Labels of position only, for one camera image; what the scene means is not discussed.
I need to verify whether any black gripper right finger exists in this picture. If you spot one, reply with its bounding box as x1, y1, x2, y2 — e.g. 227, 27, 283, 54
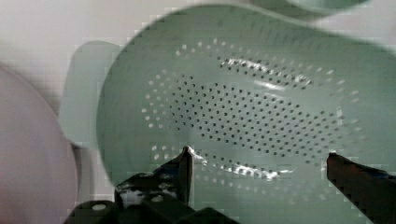
326, 153, 396, 224

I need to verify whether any green oval plastic strainer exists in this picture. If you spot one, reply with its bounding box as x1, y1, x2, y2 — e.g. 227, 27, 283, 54
60, 4, 395, 224

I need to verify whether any lilac oval plate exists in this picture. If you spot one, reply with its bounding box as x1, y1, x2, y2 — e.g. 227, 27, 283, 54
0, 66, 78, 224

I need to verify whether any green round plate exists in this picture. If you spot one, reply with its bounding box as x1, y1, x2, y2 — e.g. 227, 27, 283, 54
251, 0, 373, 17

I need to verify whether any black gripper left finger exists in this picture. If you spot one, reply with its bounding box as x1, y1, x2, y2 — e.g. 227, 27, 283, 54
114, 146, 193, 208

